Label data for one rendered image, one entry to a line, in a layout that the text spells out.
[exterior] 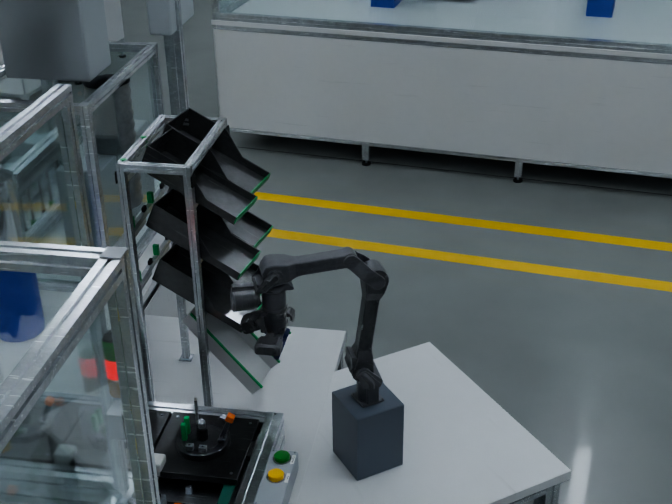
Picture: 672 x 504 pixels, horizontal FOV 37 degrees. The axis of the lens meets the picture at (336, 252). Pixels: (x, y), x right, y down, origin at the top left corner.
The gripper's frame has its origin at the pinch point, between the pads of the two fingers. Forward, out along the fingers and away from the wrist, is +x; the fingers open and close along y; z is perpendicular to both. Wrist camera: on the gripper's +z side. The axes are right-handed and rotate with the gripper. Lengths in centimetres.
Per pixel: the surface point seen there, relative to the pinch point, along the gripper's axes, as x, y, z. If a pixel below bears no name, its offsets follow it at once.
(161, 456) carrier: 26.5, 13.8, 27.4
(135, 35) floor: 124, -671, 292
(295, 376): 39, -43, 5
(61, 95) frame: -73, 27, 33
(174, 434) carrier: 28.6, 2.5, 27.8
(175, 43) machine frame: -27, -159, 75
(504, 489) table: 39, -2, -58
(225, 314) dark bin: 3.8, -18.8, 18.3
